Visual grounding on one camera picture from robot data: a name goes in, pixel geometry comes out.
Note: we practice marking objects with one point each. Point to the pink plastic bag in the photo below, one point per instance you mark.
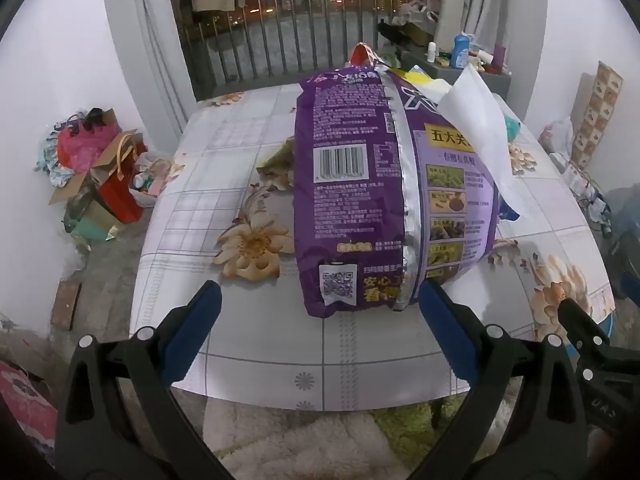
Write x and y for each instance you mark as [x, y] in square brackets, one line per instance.
[82, 147]

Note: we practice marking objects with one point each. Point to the blue plastic bottle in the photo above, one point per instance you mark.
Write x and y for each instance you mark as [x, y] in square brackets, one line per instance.
[460, 50]

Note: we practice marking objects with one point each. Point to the white fluffy rug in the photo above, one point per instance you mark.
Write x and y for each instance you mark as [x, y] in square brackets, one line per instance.
[290, 440]

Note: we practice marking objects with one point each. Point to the grey cabinet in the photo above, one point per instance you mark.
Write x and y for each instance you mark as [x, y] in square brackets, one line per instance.
[492, 82]

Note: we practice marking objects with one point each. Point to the purple box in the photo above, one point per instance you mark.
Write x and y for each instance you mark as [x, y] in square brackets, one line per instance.
[499, 59]

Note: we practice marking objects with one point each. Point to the yellow packet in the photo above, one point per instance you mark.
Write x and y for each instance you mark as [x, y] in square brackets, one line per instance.
[417, 77]

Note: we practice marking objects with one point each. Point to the grey curtain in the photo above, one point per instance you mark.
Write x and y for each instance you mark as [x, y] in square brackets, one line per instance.
[475, 0]

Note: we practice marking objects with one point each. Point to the large purple food bag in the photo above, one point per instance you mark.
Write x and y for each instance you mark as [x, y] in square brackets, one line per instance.
[350, 185]

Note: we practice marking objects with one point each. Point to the green rug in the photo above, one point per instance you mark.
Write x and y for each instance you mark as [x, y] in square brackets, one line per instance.
[410, 430]

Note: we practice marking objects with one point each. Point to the blue bucket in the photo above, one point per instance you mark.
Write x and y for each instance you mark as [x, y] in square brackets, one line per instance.
[625, 240]

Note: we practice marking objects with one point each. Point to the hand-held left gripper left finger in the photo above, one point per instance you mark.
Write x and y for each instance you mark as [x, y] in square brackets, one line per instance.
[192, 330]

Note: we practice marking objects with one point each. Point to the blue packet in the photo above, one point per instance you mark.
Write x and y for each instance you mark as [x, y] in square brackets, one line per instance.
[509, 210]

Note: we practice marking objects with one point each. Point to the small white bottle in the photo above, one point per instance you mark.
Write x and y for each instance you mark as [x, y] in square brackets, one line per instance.
[433, 52]

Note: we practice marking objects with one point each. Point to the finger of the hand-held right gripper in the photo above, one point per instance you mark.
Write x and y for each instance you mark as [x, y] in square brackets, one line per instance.
[575, 320]

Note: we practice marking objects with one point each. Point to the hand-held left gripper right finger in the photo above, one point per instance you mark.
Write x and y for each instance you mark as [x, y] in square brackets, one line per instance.
[445, 325]

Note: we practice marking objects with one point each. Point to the white paper sheet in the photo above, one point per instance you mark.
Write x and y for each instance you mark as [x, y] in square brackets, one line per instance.
[480, 125]

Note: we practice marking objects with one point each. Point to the red patterned mat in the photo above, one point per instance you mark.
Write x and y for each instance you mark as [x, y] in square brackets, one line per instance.
[25, 405]

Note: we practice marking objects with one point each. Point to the tall patterned cardboard box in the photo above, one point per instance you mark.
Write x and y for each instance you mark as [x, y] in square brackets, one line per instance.
[597, 110]

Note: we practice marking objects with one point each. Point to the floral tablecloth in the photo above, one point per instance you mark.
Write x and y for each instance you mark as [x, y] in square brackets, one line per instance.
[225, 150]

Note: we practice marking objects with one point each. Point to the white plastic bag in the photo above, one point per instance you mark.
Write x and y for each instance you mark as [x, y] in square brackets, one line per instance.
[557, 135]

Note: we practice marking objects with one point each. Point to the green gold box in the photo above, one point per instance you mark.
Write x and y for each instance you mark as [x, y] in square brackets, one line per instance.
[95, 222]

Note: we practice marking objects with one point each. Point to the red gift bag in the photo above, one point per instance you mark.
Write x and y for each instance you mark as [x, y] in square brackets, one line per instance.
[122, 195]

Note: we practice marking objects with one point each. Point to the red brick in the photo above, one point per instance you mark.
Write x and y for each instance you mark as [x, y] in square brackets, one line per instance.
[65, 305]

